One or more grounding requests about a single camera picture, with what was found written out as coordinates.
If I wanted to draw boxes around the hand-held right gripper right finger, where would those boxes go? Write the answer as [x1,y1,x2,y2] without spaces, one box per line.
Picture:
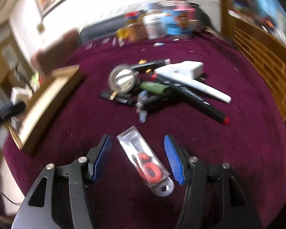
[164,134,263,229]

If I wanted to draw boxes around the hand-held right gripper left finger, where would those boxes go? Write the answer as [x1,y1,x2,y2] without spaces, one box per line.
[11,134,113,229]

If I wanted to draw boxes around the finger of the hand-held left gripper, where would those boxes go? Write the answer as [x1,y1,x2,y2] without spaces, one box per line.
[0,101,27,130]

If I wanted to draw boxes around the clear packet with red rings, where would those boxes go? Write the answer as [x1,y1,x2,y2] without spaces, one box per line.
[116,125,175,197]

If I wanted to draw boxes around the cardboard box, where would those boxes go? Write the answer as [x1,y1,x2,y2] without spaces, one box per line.
[9,64,83,156]

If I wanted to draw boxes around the black marker with white ends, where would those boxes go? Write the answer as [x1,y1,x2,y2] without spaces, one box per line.
[136,95,168,111]

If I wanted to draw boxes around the black marker with red ends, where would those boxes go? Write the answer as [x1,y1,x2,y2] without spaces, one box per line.
[151,74,230,126]

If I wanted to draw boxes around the round tape roll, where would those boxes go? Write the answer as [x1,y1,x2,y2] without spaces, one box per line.
[108,64,137,93]

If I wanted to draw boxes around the white charger plug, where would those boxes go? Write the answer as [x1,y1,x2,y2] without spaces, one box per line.
[174,61,204,79]

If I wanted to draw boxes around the maroon table cloth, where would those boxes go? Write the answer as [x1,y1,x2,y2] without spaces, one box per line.
[2,31,286,229]

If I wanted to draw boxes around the black bar with gold band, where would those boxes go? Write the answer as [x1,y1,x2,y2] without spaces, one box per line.
[100,89,134,105]

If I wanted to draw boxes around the green tube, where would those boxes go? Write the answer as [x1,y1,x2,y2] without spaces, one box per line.
[139,81,174,96]

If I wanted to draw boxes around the brown chair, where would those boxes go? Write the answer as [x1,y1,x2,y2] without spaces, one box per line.
[30,29,80,79]

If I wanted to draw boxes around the black pen with gold cap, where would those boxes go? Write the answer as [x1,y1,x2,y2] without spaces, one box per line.
[130,59,171,73]

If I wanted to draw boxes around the gold tape roll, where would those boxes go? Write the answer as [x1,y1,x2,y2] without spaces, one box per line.
[117,27,130,39]

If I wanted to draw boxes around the white plastic jar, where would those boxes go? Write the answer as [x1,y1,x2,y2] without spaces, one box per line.
[143,14,168,40]

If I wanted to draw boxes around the brown jar with red lid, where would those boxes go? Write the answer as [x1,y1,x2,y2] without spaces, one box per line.
[125,12,146,41]

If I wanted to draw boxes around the blue labelled plastic jar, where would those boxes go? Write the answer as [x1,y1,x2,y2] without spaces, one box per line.
[165,5,197,40]

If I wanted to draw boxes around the wooden cabinet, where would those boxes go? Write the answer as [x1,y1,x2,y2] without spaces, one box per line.
[219,0,286,124]

